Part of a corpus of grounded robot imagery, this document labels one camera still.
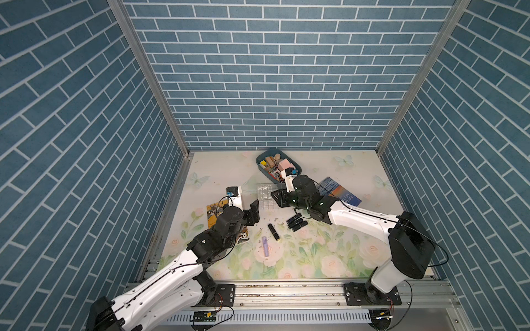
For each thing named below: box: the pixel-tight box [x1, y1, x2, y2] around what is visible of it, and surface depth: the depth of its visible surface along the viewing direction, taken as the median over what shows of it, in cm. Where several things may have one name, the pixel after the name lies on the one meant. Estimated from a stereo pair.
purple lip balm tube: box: [262, 235, 270, 258], surface depth 86 cm
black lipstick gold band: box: [267, 223, 281, 241], surface depth 90 cm
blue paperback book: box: [316, 176, 363, 207], surface depth 104 cm
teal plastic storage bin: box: [256, 148, 302, 185], surface depth 114 cm
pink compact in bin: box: [278, 158, 296, 172], surface depth 107 cm
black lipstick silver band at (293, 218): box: [285, 212, 303, 225], surface depth 94 cm
